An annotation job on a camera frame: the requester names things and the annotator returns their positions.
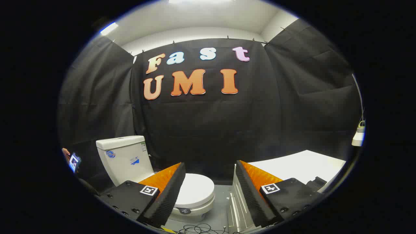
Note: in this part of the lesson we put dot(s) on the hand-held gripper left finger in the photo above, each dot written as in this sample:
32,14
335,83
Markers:
169,195

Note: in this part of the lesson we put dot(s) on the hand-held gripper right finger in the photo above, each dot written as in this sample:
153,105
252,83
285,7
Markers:
252,198

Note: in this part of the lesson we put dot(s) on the white toilet lid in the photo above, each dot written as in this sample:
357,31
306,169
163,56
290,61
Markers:
195,191

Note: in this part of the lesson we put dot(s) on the white toilet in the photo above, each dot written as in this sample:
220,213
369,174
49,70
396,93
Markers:
123,159

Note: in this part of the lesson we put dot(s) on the white drawer cabinet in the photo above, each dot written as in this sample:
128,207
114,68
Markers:
302,165

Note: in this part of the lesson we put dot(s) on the black backdrop cloth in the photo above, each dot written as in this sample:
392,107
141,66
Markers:
208,130

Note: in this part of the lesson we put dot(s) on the smartphone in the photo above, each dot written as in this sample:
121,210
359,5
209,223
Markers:
74,161

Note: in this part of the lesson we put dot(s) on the white power strip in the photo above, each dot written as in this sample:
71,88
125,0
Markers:
358,139

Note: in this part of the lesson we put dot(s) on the power adapter plug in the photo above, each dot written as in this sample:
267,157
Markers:
361,126

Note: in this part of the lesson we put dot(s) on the ceiling light panel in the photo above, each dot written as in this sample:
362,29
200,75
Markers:
109,28

